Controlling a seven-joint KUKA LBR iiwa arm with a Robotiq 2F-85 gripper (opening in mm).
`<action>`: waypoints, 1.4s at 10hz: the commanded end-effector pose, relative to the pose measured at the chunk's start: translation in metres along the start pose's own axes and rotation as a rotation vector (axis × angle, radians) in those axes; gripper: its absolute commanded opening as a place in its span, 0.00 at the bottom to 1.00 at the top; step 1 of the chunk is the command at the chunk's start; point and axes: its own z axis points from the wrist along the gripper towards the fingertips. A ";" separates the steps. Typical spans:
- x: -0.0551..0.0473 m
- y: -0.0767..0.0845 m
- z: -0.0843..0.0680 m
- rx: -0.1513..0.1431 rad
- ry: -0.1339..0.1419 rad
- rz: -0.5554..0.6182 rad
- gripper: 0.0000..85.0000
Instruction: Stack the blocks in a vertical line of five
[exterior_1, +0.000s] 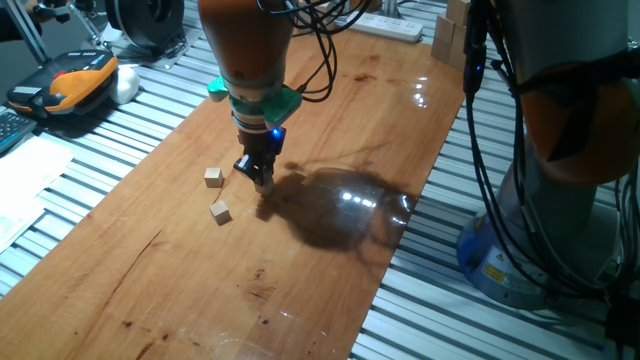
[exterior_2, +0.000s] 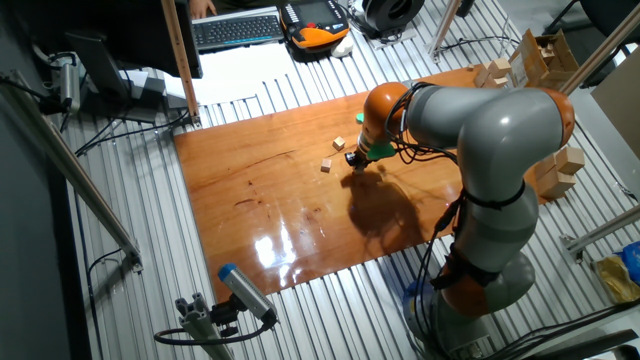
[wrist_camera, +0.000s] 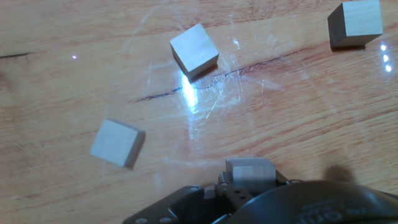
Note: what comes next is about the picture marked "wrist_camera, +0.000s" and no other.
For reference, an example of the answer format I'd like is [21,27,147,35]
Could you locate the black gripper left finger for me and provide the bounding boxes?
[203,170,254,210]

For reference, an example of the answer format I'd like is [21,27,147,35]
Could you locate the small wooden cube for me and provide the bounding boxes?
[169,22,220,81]
[225,157,272,165]
[229,162,277,194]
[326,0,384,50]
[89,118,147,169]

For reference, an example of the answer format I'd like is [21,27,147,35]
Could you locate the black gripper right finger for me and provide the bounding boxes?
[274,169,304,188]

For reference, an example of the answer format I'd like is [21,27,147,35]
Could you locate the glossy wooden board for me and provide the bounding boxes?
[0,0,398,224]

